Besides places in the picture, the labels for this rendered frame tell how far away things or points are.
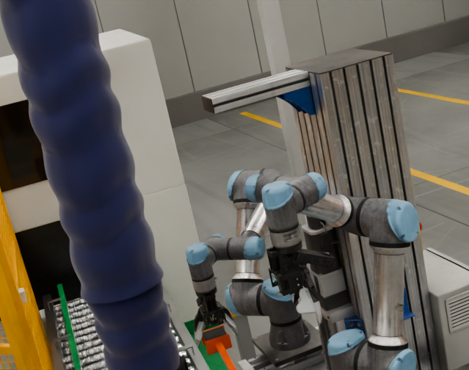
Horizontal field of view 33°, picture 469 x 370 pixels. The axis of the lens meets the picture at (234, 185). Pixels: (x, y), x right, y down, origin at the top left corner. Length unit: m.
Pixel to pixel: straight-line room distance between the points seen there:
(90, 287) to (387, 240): 0.83
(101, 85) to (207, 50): 9.86
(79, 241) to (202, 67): 9.84
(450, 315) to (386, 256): 0.51
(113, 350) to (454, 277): 1.18
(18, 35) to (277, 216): 0.77
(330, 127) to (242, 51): 9.76
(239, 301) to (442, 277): 0.71
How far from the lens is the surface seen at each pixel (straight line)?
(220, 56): 12.01
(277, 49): 5.66
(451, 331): 2.77
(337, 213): 2.29
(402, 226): 2.27
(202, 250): 2.59
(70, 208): 2.16
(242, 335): 3.52
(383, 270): 2.32
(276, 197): 1.90
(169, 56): 11.77
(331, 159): 2.45
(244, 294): 2.90
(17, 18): 2.07
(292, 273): 1.98
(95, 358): 4.34
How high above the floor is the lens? 2.46
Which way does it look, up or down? 17 degrees down
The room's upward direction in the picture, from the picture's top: 13 degrees counter-clockwise
